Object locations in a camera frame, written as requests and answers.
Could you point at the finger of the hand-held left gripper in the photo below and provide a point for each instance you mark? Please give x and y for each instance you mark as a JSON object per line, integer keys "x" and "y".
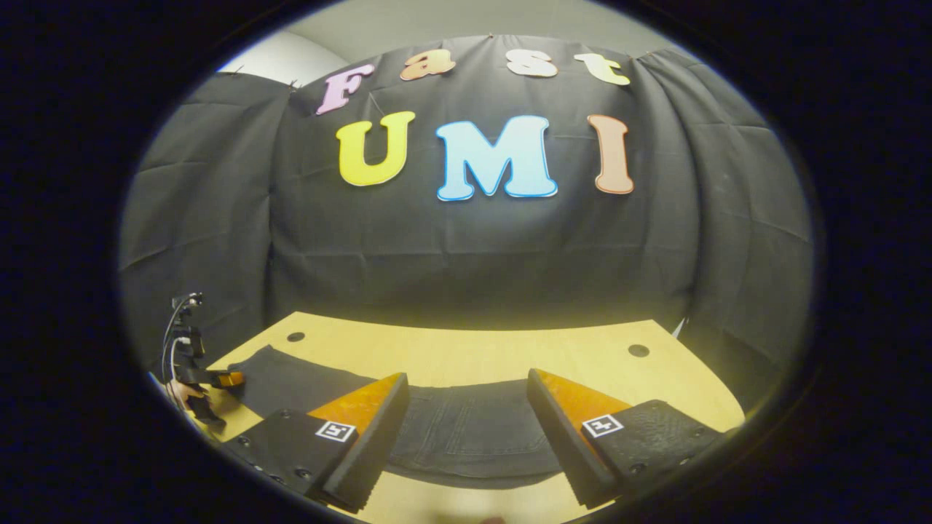
{"x": 230, "y": 378}

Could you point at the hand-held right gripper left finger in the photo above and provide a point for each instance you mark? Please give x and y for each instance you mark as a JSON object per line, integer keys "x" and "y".
{"x": 371, "y": 451}

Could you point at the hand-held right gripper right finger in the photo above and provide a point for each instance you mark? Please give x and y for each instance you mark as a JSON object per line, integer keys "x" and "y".
{"x": 564, "y": 447}

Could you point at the black jeans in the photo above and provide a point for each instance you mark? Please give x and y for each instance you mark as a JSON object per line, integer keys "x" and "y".
{"x": 466, "y": 429}

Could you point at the black backdrop cloth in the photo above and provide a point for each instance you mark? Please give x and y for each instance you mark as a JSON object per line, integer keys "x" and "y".
{"x": 473, "y": 255}

